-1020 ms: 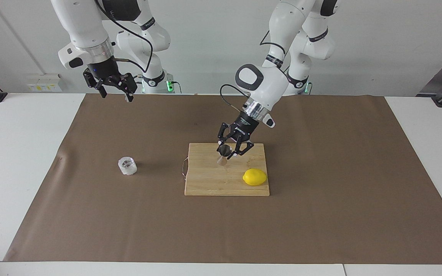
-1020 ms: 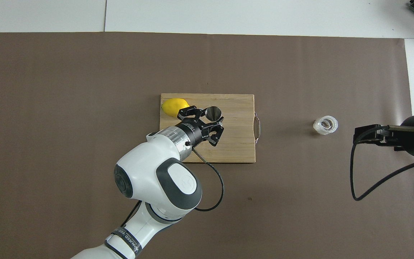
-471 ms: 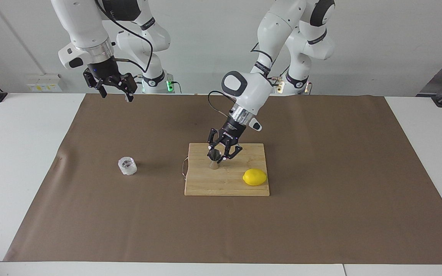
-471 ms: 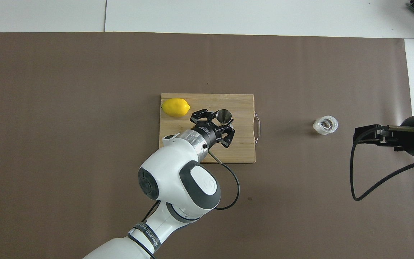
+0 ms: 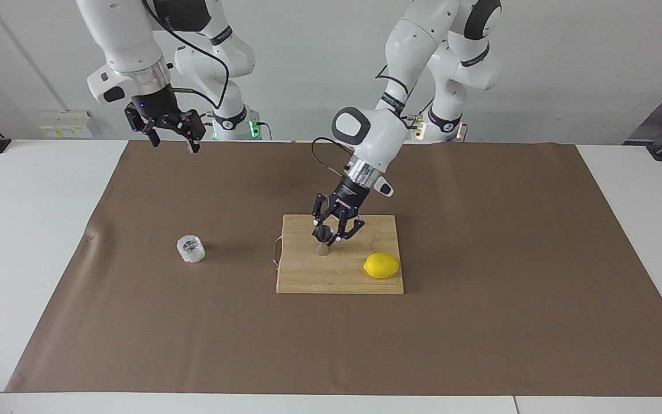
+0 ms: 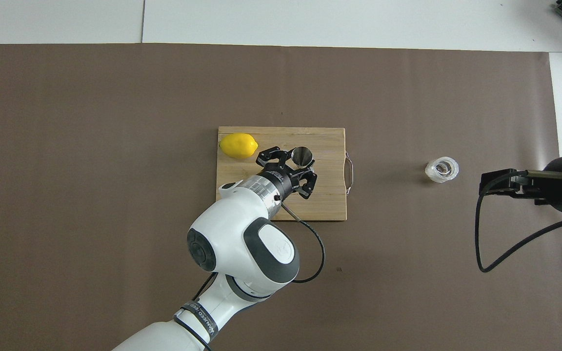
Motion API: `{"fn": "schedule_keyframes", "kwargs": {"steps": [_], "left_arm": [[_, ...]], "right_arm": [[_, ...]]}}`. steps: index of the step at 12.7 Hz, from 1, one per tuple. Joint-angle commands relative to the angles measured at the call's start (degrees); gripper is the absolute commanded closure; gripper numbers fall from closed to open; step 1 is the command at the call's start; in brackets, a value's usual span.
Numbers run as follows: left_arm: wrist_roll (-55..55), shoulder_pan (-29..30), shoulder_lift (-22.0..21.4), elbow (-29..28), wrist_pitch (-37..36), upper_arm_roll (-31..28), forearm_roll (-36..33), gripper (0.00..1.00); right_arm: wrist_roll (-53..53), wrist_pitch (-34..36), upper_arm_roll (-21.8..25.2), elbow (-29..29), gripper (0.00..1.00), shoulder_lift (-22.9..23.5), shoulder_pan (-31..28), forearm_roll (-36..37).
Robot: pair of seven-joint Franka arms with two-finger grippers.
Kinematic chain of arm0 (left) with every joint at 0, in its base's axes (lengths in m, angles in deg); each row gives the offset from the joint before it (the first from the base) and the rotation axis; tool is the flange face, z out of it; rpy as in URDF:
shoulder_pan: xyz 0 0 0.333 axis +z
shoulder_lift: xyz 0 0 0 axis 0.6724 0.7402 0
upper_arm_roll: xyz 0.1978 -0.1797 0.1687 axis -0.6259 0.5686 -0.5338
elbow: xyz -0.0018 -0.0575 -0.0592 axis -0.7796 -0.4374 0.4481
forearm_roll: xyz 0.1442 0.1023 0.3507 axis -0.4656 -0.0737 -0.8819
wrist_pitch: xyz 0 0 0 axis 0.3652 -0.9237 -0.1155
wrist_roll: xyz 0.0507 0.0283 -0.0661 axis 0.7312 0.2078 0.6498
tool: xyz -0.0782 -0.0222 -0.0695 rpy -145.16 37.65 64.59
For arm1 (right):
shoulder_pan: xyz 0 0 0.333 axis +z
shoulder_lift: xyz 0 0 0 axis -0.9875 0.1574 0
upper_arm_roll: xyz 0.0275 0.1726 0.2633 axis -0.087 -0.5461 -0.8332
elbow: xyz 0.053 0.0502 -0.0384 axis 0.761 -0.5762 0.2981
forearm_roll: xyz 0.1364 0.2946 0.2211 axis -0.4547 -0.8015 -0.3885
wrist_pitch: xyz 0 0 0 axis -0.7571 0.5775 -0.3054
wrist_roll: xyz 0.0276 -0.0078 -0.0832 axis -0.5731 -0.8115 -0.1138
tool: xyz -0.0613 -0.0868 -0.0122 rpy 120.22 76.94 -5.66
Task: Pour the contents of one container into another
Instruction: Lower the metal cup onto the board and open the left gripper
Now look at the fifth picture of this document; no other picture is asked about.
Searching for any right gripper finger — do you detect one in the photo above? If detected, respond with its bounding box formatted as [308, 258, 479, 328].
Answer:
[177, 109, 207, 154]
[125, 103, 160, 148]

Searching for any steel double jigger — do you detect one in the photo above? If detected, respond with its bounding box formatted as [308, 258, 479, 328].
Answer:
[313, 224, 334, 256]

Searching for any white wall socket box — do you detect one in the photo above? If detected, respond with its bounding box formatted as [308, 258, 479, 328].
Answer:
[38, 111, 94, 139]

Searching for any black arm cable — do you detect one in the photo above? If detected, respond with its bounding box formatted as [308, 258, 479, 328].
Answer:
[311, 64, 424, 176]
[143, 0, 231, 110]

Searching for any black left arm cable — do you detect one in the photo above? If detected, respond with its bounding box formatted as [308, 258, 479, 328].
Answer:
[311, 64, 424, 176]

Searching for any brown paper table mat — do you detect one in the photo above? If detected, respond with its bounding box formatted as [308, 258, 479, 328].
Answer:
[5, 140, 662, 397]

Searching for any wooden cutting board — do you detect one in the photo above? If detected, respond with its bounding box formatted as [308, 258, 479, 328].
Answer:
[272, 214, 405, 295]

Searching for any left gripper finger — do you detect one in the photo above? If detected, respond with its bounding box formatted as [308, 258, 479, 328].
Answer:
[333, 216, 365, 246]
[311, 194, 332, 228]

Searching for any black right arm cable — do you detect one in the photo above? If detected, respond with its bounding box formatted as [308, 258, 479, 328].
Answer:
[143, 0, 231, 110]

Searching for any clear glass cup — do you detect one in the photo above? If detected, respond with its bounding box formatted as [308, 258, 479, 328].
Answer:
[176, 235, 206, 265]

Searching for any yellow lemon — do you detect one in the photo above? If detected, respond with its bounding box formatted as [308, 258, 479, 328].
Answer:
[363, 252, 401, 280]

